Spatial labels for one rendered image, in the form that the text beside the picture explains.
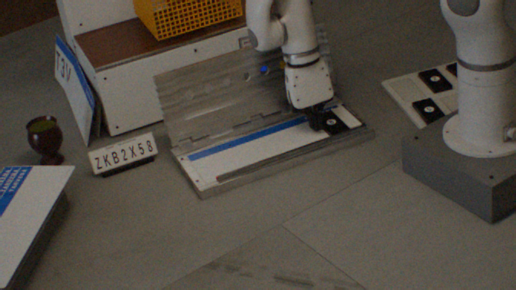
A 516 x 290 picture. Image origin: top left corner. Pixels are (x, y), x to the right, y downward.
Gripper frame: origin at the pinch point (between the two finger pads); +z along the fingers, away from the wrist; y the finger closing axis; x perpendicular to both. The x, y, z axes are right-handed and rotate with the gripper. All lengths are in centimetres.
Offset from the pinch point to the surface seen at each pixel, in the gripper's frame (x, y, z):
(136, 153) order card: 15.0, -40.6, -1.4
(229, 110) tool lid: 10.3, -16.9, -5.7
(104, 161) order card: 15, -48, -2
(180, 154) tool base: 9.5, -31.6, 0.5
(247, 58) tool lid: 11.7, -9.3, -16.3
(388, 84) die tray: 11.4, 25.7, 1.4
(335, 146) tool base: -6.8, 1.0, 4.8
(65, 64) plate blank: 60, -45, -15
